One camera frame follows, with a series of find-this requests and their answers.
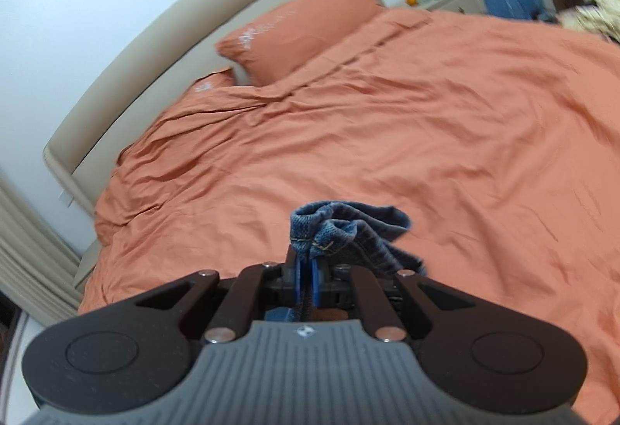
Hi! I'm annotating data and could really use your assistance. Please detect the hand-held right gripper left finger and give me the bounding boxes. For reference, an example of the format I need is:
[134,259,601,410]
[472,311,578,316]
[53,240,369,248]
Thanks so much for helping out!
[137,245,304,341]

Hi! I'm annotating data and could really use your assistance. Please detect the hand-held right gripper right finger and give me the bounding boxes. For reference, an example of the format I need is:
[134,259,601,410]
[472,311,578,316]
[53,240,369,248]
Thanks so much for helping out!
[309,257,476,341]

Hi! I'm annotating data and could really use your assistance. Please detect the blue denim pants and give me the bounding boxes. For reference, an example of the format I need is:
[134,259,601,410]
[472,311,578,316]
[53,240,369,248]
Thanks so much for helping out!
[264,201,429,324]

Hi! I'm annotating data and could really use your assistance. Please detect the orange duvet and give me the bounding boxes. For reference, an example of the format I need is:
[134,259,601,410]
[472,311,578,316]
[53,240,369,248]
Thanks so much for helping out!
[77,9,620,421]

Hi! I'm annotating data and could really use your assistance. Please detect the large orange embroidered pillow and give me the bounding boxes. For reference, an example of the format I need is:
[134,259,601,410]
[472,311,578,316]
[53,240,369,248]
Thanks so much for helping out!
[214,0,388,87]

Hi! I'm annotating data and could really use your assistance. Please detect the beige pleated curtain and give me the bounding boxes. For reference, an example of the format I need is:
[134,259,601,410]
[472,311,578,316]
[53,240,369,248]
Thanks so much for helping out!
[0,173,83,314]

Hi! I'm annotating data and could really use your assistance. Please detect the beige upholstered headboard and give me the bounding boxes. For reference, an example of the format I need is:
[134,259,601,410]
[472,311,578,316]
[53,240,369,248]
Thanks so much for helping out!
[43,0,388,305]

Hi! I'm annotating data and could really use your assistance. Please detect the cream fluffy bundle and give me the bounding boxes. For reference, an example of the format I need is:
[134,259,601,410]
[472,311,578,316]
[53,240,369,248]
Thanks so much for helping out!
[557,0,620,43]

